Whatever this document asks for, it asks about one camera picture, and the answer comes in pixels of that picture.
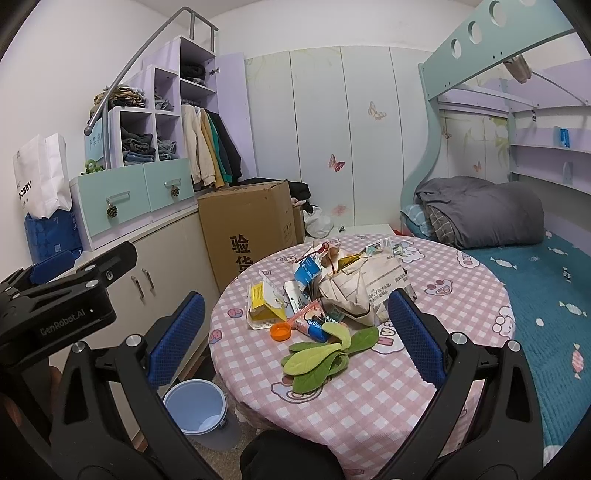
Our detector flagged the teal drawer unit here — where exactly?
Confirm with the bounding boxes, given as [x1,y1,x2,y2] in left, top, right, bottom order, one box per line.
[70,159,195,251]

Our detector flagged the green leaf-shaped peels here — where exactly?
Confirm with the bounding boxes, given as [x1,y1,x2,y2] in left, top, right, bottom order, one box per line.
[280,323,379,395]

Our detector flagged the teal bed mattress cover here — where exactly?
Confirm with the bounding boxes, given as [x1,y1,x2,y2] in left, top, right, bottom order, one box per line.
[468,231,591,448]

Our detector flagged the white plastic bag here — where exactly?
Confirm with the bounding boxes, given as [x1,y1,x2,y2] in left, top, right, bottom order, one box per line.
[304,206,334,239]

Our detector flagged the blue plastic package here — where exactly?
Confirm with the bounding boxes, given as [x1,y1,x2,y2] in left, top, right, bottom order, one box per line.
[24,210,83,263]

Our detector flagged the pink checkered tablecloth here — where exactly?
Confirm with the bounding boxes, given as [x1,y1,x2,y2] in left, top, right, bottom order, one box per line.
[209,237,516,479]

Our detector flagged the blue snack wrapper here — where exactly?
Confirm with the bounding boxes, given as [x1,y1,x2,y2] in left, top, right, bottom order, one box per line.
[294,256,322,286]

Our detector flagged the yellow cartoon snack box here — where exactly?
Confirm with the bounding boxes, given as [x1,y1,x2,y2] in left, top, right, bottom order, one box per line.
[247,272,287,330]

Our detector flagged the tall brown cardboard box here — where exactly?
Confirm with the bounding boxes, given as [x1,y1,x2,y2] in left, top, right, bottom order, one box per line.
[197,181,297,291]

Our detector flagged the purple open shelf wardrobe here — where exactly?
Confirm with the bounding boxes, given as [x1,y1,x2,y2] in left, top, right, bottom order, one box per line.
[84,36,257,179]

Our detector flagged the orange bottle cap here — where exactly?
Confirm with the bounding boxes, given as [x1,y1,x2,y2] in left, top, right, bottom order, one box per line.
[270,322,291,342]

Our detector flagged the grey metal stair handrail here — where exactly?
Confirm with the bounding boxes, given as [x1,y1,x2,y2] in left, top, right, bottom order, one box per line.
[83,5,221,137]

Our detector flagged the hanging beige jacket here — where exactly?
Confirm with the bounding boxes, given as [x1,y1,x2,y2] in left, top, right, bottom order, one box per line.
[181,104,215,187]

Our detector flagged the white sliding wardrobe doors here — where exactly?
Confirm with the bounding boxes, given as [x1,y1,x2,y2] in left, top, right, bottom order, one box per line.
[245,46,429,229]

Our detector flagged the checked pillow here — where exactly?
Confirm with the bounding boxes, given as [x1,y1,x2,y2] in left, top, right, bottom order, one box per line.
[402,204,457,246]

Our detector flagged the light blue trash bucket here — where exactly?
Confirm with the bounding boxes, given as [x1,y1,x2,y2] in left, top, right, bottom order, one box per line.
[163,379,228,436]

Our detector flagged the teal bunk bed frame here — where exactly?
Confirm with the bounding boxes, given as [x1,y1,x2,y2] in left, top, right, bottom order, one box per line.
[399,0,591,211]

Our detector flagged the crumpled white paper bag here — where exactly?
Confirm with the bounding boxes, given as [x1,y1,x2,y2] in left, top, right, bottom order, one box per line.
[314,253,417,326]

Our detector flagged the beige lower cabinet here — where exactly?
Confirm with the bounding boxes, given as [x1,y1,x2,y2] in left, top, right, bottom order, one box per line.
[48,206,222,434]

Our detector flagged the white paper shopping bag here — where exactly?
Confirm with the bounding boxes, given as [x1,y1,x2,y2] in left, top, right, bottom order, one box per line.
[13,133,73,219]

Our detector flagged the grey folded duvet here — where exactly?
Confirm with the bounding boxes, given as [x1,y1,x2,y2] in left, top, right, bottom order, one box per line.
[415,176,545,250]

